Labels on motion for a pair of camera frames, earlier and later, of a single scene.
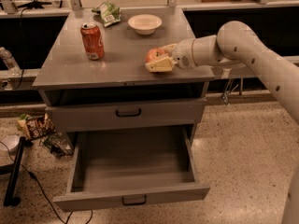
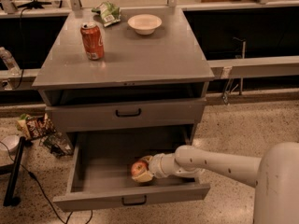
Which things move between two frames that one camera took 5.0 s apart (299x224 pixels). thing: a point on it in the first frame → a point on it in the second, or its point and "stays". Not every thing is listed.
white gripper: (182, 54) → (156, 165)
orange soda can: (92, 41) stays
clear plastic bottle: (12, 67) stays
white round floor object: (10, 144) stays
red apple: (154, 53) → (138, 167)
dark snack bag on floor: (58, 144) stays
